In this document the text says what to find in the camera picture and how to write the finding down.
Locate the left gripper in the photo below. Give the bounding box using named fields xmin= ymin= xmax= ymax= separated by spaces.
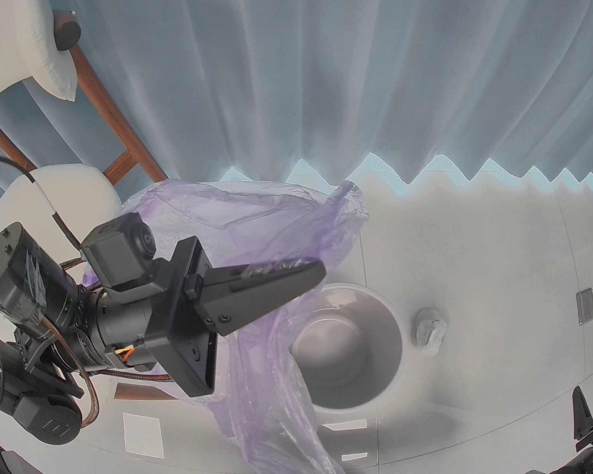
xmin=85 ymin=236 xmax=328 ymax=399

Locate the purple plastic bag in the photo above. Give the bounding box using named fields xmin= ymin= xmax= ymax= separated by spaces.
xmin=81 ymin=178 xmax=371 ymax=474

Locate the white trash bin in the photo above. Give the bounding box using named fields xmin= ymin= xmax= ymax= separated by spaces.
xmin=289 ymin=283 xmax=407 ymax=410

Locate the crumpled white paper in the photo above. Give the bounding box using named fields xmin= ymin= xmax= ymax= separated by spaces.
xmin=414 ymin=307 xmax=448 ymax=352

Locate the pale blue curtain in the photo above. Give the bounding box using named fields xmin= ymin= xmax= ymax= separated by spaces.
xmin=0 ymin=0 xmax=593 ymax=186

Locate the white cushioned wooden chair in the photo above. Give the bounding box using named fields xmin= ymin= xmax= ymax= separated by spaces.
xmin=0 ymin=0 xmax=179 ymax=403

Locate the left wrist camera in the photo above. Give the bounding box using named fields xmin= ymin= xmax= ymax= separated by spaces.
xmin=80 ymin=214 xmax=179 ymax=305

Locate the black cable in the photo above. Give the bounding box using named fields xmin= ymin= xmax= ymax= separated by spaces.
xmin=0 ymin=156 xmax=85 ymax=250

